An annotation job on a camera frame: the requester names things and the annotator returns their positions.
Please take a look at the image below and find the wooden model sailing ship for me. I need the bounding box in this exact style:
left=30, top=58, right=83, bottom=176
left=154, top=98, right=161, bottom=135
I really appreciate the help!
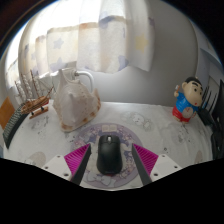
left=13, top=69, right=55, bottom=120

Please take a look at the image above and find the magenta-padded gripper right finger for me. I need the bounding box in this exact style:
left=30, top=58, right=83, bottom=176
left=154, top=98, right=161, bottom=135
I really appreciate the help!
left=131, top=143, right=184, bottom=186

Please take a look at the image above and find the white printed tablecloth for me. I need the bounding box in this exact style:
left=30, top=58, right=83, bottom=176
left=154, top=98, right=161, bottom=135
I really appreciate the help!
left=1, top=100, right=214, bottom=192

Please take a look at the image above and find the cartoon boy figure clock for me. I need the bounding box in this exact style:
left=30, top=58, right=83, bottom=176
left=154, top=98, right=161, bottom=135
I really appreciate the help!
left=171, top=76, right=204, bottom=124

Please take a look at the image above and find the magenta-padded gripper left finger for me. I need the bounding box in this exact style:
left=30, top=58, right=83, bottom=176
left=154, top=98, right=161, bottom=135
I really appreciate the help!
left=42, top=143, right=92, bottom=186

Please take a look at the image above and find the round purple printed mouse pad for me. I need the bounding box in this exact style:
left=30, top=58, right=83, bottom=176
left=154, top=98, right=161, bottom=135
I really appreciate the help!
left=70, top=122, right=145, bottom=189

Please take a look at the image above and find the dark ribbed keyboard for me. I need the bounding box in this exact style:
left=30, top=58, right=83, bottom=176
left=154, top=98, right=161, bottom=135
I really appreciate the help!
left=2, top=106, right=30, bottom=149

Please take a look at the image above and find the black computer mouse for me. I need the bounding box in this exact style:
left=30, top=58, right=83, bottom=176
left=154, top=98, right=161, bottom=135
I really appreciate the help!
left=96, top=134, right=123, bottom=176

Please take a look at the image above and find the white star-printed curtain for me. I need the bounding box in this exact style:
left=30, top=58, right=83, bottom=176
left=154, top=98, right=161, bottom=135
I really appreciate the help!
left=6, top=0, right=156, bottom=85

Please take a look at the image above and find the orange-brown board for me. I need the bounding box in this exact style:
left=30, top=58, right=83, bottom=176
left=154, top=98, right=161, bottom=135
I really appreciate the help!
left=0, top=96, right=16, bottom=130

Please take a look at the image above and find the white curved tube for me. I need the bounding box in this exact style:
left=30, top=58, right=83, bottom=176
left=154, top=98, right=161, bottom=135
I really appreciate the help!
left=61, top=68, right=96, bottom=95

